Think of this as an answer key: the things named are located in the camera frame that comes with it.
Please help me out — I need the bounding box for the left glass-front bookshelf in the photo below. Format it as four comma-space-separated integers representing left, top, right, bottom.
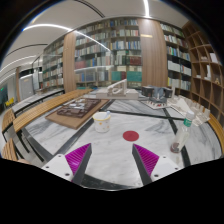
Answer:
42, 37, 64, 89

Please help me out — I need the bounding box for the white patterned mug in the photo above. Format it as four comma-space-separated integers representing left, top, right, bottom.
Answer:
93, 112, 111, 133

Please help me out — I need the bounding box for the clear plastic water bottle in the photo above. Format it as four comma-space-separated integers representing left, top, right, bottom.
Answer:
170, 110, 194, 153

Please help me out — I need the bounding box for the white model at right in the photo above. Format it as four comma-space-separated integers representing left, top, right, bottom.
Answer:
168, 96, 210, 126

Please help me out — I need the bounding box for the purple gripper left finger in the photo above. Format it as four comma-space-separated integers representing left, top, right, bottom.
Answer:
42, 143, 92, 185

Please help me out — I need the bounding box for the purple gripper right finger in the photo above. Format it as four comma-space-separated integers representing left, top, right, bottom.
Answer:
132, 144, 180, 185

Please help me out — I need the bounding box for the red round sticker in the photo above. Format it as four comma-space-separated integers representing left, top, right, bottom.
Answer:
123, 131, 139, 141

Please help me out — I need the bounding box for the wooden board architectural model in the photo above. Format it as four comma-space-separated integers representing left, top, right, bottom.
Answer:
46, 98, 108, 129

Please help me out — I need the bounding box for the curved wooden bench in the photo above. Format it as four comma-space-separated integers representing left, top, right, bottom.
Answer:
1, 88, 94, 161

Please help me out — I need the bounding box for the right wooden cubby shelf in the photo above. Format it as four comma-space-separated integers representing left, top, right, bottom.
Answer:
183, 22, 224, 128

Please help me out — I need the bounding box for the large central bookshelf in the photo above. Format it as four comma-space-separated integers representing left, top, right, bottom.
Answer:
75, 17, 142, 89

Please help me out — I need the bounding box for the wooden column panel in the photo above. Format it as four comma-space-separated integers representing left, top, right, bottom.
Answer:
138, 19, 168, 87

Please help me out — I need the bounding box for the white building model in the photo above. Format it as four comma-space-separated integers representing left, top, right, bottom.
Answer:
96, 79, 139, 100

